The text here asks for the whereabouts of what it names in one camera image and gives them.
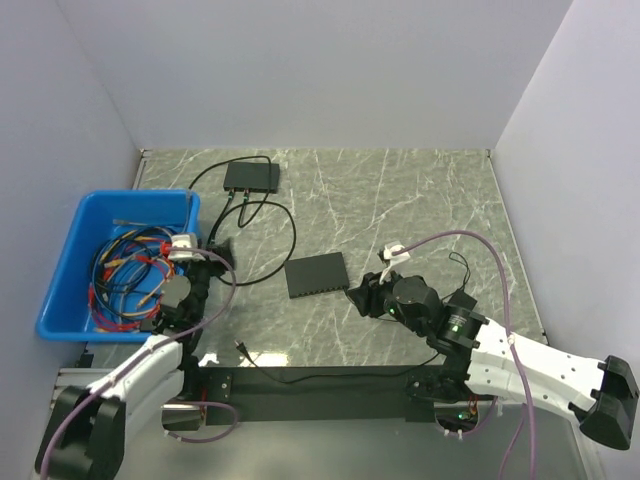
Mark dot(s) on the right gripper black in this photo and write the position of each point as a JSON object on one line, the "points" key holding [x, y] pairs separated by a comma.
{"points": [[372, 288]]}

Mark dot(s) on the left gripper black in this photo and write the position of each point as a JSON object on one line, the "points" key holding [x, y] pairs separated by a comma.
{"points": [[216, 265]]}

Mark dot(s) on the black network switch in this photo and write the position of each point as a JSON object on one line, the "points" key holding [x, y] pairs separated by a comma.
{"points": [[316, 274], [253, 177]]}

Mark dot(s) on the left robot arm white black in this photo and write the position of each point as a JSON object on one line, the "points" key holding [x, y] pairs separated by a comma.
{"points": [[163, 367]]}

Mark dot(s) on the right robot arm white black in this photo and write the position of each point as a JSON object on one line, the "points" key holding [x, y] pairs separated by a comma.
{"points": [[482, 359]]}

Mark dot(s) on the blue plastic bin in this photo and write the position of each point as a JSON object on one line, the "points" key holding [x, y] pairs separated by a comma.
{"points": [[101, 216]]}

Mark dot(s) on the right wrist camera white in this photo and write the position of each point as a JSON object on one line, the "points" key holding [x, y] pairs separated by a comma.
{"points": [[392, 255]]}

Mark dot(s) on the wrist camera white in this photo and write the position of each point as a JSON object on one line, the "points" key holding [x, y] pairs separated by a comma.
{"points": [[392, 255], [181, 248]]}

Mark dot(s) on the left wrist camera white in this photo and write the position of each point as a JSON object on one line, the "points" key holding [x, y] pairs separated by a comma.
{"points": [[181, 248]]}

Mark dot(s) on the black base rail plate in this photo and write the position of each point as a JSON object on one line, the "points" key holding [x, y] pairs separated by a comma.
{"points": [[263, 394]]}

